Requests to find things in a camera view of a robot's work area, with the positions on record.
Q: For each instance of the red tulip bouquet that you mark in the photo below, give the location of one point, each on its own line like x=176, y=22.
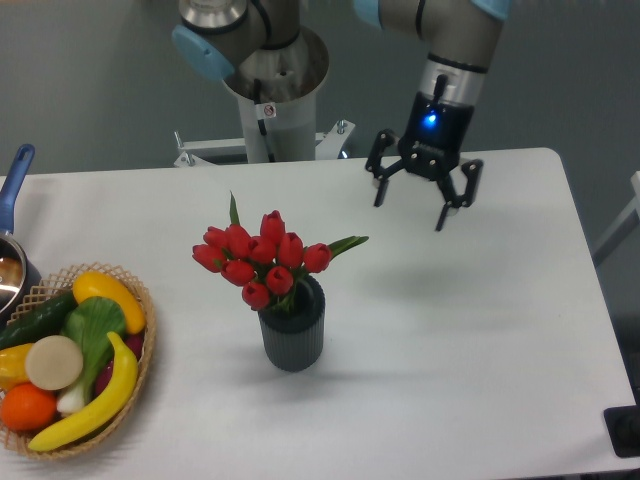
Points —
x=267, y=267

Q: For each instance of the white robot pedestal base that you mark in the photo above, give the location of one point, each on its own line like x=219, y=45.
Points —
x=271, y=132

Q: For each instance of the black device at table edge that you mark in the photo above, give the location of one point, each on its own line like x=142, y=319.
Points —
x=623, y=428

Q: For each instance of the purple red vegetable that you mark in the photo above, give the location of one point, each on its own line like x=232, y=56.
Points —
x=135, y=343

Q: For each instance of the yellow squash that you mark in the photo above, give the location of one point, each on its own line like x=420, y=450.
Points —
x=97, y=284

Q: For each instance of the orange fruit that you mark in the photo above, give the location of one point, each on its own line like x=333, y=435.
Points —
x=28, y=408

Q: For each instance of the blue handled saucepan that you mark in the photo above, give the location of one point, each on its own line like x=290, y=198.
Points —
x=18, y=274

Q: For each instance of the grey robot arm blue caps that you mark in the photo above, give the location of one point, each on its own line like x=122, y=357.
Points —
x=275, y=66

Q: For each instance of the woven wicker basket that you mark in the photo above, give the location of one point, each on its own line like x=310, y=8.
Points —
x=52, y=286

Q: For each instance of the beige round disc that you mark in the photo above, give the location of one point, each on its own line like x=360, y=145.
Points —
x=54, y=363

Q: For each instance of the green bok choy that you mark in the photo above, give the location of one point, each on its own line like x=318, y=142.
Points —
x=87, y=326

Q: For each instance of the yellow banana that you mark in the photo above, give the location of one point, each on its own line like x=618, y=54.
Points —
x=99, y=411

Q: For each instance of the yellow bell pepper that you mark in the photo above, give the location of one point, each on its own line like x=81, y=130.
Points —
x=12, y=366

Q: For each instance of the green cucumber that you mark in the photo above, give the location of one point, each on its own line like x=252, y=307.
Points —
x=44, y=320

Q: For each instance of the white frame at right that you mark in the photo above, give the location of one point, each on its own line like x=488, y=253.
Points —
x=620, y=228

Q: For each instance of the dark grey ribbed vase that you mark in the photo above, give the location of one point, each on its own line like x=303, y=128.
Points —
x=295, y=342

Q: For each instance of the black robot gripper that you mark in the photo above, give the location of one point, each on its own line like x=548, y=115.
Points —
x=430, y=148

